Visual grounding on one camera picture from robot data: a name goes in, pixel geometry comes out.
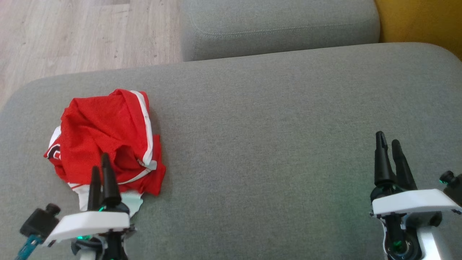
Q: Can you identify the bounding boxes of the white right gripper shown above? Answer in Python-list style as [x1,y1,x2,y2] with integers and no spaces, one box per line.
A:
[370,131,462,260]

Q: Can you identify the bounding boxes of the grey sofa back cushion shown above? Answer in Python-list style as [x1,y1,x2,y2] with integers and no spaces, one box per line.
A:
[181,0,381,62]

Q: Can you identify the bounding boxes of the large grey sofa seat cushion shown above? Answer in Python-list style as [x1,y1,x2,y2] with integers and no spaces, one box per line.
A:
[0,42,462,260]

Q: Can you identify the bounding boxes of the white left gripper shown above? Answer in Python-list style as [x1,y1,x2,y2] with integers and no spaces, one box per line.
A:
[43,153,131,260]

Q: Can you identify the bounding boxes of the red white-striped shorts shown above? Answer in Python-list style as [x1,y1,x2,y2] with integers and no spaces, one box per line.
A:
[60,88,166,196]

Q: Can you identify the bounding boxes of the wide yellow sofa backrest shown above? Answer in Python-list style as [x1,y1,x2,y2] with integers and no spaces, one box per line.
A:
[374,0,462,60]

